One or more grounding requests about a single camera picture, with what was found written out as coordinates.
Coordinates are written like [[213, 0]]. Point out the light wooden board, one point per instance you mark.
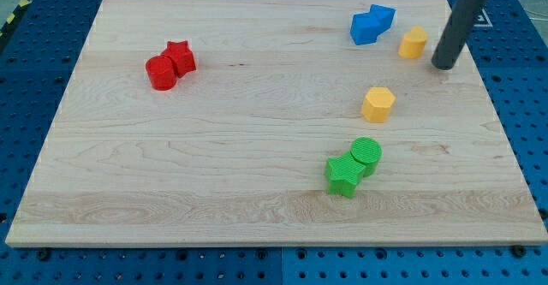
[[235, 153]]

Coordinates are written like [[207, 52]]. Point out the green star block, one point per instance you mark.
[[344, 174]]

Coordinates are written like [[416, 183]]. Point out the green cylinder block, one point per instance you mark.
[[367, 152]]

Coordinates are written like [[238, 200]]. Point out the yellow hexagon block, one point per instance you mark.
[[377, 104]]

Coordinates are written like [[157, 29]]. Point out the red star block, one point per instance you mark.
[[181, 56]]

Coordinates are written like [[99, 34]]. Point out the red cylinder block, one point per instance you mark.
[[161, 73]]

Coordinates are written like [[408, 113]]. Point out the blue cube block front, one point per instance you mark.
[[365, 29]]

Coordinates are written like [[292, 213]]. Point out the blue cube block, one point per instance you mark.
[[365, 29], [384, 16]]

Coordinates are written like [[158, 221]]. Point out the blue cube block rear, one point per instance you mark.
[[384, 16]]

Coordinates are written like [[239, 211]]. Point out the yellow heart block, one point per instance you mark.
[[413, 43]]

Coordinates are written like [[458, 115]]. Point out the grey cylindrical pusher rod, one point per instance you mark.
[[456, 32]]

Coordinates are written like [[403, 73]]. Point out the yellow black hazard tape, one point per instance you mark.
[[15, 18]]

